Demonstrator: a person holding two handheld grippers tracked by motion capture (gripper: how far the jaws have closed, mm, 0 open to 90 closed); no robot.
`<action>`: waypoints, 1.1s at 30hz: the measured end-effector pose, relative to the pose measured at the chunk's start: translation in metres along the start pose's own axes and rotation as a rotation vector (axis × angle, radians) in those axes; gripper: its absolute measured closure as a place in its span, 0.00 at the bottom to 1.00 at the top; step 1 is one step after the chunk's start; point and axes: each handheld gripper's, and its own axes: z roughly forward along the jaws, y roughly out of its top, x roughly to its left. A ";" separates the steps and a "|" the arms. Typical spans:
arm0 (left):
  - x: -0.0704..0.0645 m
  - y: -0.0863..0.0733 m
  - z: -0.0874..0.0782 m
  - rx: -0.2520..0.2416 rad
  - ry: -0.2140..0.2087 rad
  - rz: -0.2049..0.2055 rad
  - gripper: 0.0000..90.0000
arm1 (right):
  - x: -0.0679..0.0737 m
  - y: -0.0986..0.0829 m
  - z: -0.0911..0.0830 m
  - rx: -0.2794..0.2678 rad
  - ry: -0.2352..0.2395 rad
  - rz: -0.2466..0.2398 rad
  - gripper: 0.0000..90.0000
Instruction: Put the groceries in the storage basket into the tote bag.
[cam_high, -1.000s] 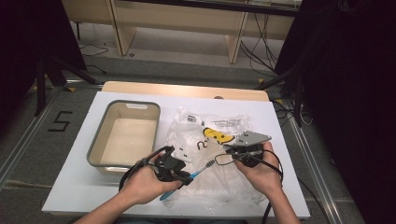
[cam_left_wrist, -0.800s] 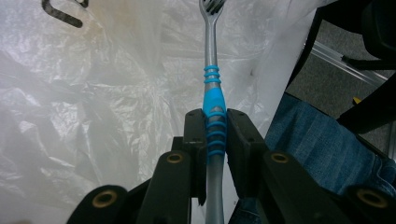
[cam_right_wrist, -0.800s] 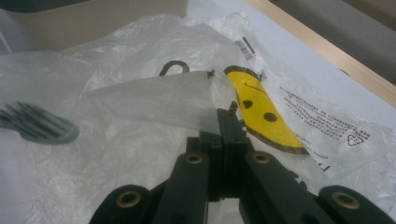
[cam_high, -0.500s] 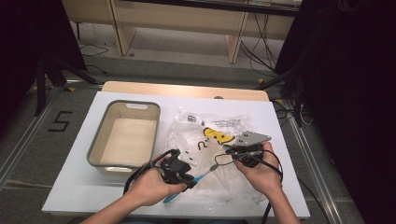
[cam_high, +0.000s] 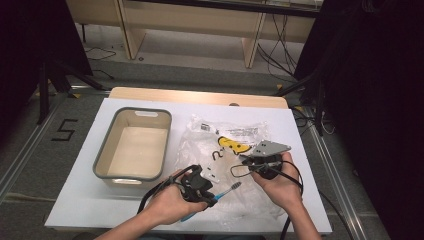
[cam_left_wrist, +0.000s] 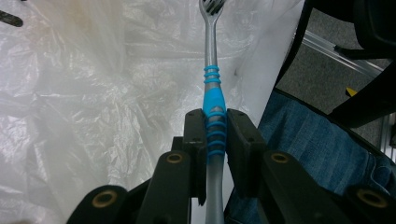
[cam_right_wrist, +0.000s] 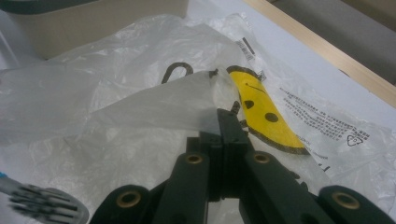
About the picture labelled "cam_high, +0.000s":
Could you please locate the person's left hand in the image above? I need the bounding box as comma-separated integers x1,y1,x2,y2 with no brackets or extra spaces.
143,178,209,226

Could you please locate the black stand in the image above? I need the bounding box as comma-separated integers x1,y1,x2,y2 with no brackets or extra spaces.
275,63,327,138
35,59,105,126

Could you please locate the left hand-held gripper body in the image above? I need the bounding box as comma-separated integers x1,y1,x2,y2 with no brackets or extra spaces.
181,164,214,203

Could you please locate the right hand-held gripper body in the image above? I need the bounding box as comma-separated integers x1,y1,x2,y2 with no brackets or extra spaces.
249,139,292,181

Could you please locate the thin black floor cable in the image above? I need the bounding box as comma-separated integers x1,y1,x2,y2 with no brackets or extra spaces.
83,45,118,81

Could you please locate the beige storage bin grey rim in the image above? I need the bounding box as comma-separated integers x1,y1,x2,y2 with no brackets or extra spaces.
92,106,173,191

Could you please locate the light wooden desk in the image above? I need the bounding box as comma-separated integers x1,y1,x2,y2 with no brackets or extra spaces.
65,0,322,70

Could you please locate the blue toothbrush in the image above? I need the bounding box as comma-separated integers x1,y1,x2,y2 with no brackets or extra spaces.
180,181,243,224

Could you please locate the black curtain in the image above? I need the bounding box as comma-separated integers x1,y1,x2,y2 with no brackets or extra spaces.
293,0,424,240
0,0,94,141

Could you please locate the clear plastic bag yellow face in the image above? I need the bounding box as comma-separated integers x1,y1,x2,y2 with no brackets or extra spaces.
174,114,292,232

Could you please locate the wooden table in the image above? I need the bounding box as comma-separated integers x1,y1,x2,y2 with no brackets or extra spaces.
109,87,290,110

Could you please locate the bundle of black cables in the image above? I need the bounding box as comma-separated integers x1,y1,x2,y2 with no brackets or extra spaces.
255,13,302,83

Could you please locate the person's right hand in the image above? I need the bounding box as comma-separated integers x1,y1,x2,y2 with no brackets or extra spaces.
251,152,304,215

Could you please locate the right hand-held gripper black cable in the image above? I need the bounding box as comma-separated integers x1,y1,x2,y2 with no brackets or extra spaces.
229,159,355,240

